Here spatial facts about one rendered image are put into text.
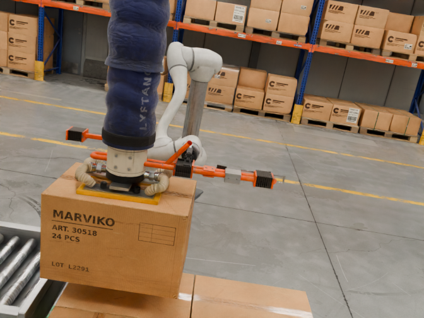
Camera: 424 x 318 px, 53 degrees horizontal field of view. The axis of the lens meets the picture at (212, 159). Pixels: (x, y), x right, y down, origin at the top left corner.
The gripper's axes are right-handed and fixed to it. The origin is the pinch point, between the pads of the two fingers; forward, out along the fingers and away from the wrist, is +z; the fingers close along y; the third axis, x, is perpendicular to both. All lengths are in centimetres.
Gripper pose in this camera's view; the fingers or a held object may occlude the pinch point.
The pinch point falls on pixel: (186, 168)
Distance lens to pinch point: 187.8
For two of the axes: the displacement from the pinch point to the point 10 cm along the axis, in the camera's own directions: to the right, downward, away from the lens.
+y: -1.6, 9.4, 3.1
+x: -9.9, -1.6, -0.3
